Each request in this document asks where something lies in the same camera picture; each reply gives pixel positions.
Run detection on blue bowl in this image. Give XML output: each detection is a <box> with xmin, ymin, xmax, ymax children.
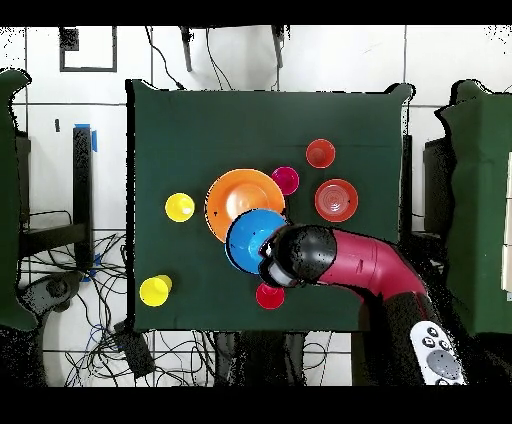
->
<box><xmin>224</xmin><ymin>208</ymin><xmax>290</xmax><ymax>276</ymax></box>

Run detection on large yellow-orange bowl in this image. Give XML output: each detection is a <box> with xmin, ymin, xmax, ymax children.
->
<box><xmin>204</xmin><ymin>168</ymin><xmax>287</xmax><ymax>245</ymax></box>

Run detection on pink cup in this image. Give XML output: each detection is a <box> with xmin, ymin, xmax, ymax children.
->
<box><xmin>271</xmin><ymin>166</ymin><xmax>301</xmax><ymax>197</ymax></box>

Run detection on amber yellow cup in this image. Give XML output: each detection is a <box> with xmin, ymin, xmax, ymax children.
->
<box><xmin>164</xmin><ymin>192</ymin><xmax>197</xmax><ymax>224</ymax></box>

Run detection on small orange bowl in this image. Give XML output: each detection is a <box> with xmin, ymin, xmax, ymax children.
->
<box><xmin>314</xmin><ymin>178</ymin><xmax>360</xmax><ymax>224</ymax></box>

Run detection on orange cup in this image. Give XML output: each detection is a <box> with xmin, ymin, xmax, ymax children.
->
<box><xmin>305</xmin><ymin>138</ymin><xmax>337</xmax><ymax>170</ymax></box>

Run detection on red cup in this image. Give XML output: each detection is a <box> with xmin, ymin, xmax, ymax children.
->
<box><xmin>254</xmin><ymin>282</ymin><xmax>286</xmax><ymax>311</ymax></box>

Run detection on dark green table cloth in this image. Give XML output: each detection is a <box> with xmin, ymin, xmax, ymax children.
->
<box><xmin>125</xmin><ymin>78</ymin><xmax>415</xmax><ymax>335</ymax></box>

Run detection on bright yellow cup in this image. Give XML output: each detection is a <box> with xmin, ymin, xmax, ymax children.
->
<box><xmin>138</xmin><ymin>274</ymin><xmax>174</xmax><ymax>308</ymax></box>

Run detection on grey metal leg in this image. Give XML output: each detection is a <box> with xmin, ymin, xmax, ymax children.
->
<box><xmin>178</xmin><ymin>25</ymin><xmax>195</xmax><ymax>74</ymax></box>
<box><xmin>271</xmin><ymin>25</ymin><xmax>287</xmax><ymax>70</ymax></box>

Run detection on blue tape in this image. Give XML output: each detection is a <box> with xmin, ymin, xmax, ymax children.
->
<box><xmin>73</xmin><ymin>123</ymin><xmax>99</xmax><ymax>154</ymax></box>

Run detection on black metal stand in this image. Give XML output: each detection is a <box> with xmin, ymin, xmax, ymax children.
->
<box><xmin>17</xmin><ymin>125</ymin><xmax>95</xmax><ymax>273</ymax></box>

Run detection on black cabinet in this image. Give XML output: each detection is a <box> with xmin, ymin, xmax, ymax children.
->
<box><xmin>422</xmin><ymin>136</ymin><xmax>455</xmax><ymax>237</ymax></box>
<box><xmin>14</xmin><ymin>134</ymin><xmax>32</xmax><ymax>225</ymax></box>

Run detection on black power adapter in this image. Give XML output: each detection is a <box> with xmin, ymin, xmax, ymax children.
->
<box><xmin>113</xmin><ymin>321</ymin><xmax>157</xmax><ymax>380</ymax></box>

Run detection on grey office chair base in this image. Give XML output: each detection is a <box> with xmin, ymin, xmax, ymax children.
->
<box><xmin>17</xmin><ymin>271</ymin><xmax>84</xmax><ymax>314</ymax></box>

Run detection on green cloth side table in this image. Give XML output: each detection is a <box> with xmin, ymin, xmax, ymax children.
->
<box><xmin>434</xmin><ymin>79</ymin><xmax>512</xmax><ymax>336</ymax></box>
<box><xmin>0</xmin><ymin>67</ymin><xmax>38</xmax><ymax>333</ymax></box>

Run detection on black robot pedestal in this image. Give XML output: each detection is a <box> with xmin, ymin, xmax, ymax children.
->
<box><xmin>213</xmin><ymin>330</ymin><xmax>309</xmax><ymax>388</ymax></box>

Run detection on black cable with plug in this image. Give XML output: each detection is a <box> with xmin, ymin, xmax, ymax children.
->
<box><xmin>144</xmin><ymin>26</ymin><xmax>186</xmax><ymax>92</ymax></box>

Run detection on black metal post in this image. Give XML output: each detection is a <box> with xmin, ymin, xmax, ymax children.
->
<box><xmin>400</xmin><ymin>133</ymin><xmax>414</xmax><ymax>241</ymax></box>

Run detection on tangle of cables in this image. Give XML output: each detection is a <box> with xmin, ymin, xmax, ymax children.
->
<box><xmin>23</xmin><ymin>233</ymin><xmax>219</xmax><ymax>388</ymax></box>

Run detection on thin black cable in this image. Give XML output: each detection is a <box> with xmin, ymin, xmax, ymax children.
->
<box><xmin>204</xmin><ymin>26</ymin><xmax>234</xmax><ymax>92</ymax></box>

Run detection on blue cable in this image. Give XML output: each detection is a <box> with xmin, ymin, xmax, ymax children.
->
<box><xmin>84</xmin><ymin>322</ymin><xmax>121</xmax><ymax>350</ymax></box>

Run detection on grey square floor frame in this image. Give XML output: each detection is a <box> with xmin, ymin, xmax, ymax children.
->
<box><xmin>58</xmin><ymin>26</ymin><xmax>118</xmax><ymax>74</ymax></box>

